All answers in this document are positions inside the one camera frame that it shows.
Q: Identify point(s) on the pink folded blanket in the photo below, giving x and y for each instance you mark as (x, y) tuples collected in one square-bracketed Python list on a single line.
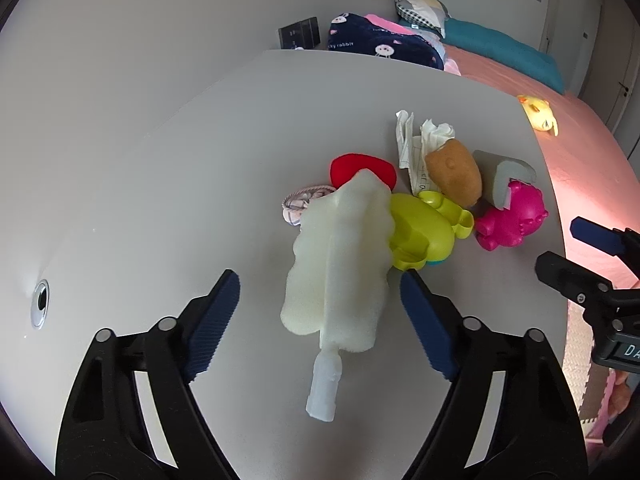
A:
[(385, 24)]

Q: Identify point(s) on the silver cable grommet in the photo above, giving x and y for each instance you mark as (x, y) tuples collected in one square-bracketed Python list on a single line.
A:
[(40, 304)]

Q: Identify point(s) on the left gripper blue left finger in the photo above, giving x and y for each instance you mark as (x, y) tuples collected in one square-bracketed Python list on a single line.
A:
[(205, 319)]

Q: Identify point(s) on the red heart plush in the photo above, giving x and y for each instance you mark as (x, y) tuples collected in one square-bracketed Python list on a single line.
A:
[(346, 166)]

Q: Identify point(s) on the white paper packet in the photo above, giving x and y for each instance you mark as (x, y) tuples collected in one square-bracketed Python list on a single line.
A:
[(413, 147)]

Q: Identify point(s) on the coloured foam floor mat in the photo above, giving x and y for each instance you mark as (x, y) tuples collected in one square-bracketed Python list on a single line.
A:
[(590, 384)]

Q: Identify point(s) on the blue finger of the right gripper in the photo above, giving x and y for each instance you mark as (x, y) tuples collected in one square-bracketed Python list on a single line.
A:
[(599, 237)]

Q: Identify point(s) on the navy rabbit blanket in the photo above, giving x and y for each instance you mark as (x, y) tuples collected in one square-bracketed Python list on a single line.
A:
[(353, 33)]

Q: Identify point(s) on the person's right hand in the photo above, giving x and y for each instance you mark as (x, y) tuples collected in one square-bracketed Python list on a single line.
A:
[(620, 395)]

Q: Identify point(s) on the yellow-green plastic toy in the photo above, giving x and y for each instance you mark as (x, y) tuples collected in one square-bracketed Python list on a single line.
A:
[(426, 228)]

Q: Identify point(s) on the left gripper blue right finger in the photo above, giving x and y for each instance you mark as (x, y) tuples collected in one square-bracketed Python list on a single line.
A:
[(422, 308)]

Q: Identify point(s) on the teal pillow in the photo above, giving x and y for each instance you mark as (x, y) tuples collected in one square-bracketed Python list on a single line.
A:
[(505, 50)]

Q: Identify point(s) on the brown potato plush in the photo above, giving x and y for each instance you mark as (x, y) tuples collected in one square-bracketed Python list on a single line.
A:
[(454, 171)]

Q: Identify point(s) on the pink bear toy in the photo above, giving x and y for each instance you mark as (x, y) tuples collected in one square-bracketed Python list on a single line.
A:
[(508, 227)]

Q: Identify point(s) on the checked patchwork pillow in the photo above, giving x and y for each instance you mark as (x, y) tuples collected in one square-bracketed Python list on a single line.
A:
[(426, 14)]

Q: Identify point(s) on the purple plaid sachet pouch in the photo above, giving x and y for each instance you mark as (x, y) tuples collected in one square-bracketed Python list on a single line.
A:
[(296, 203)]

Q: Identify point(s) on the yellow chick plush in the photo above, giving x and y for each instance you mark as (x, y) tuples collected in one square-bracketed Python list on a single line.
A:
[(539, 114)]

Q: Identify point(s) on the pink bed sheet mattress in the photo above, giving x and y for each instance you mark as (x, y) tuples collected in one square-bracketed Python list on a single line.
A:
[(591, 176)]

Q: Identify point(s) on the white door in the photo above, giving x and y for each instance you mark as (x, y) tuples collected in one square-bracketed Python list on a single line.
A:
[(570, 34)]

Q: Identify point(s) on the grey foam corner guard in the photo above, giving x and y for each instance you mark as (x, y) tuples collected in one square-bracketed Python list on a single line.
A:
[(498, 172)]

